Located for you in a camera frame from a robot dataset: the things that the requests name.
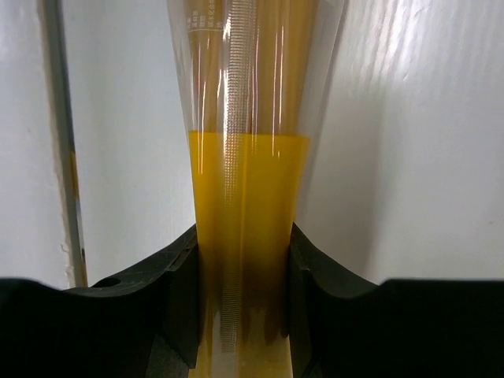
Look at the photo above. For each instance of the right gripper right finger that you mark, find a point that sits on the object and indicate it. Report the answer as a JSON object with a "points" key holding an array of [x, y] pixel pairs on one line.
{"points": [[341, 325]]}

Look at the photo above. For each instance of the yellow spaghetti bag table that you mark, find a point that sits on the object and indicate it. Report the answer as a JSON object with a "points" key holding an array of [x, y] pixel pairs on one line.
{"points": [[253, 79]]}

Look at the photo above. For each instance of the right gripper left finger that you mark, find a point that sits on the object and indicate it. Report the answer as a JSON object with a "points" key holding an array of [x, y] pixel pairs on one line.
{"points": [[140, 322]]}

